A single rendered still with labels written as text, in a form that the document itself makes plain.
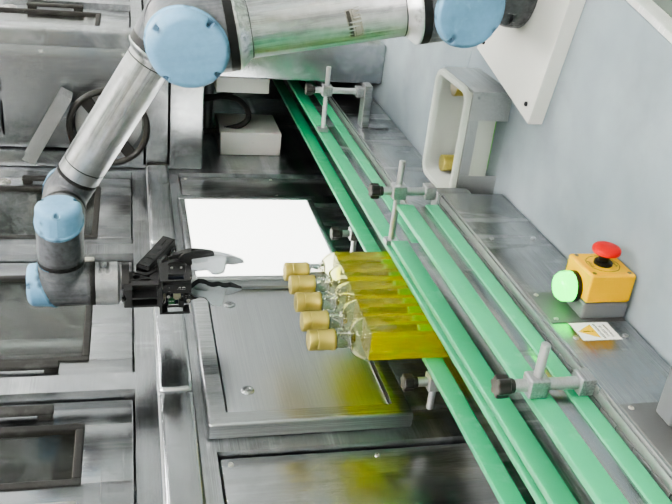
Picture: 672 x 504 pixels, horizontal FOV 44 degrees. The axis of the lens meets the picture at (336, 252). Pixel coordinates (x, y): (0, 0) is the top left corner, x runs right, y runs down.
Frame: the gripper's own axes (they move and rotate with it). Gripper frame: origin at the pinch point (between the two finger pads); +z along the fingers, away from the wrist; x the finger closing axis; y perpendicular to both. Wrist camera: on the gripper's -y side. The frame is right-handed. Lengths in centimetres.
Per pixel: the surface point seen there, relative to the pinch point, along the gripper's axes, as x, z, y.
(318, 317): 3.0, 11.3, 18.4
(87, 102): -2, -27, -83
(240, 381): -10.9, -0.7, 17.2
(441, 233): 14.5, 33.3, 11.2
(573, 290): 23, 41, 41
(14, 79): 1, -45, -90
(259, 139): -18, 21, -97
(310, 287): 1.4, 12.4, 7.5
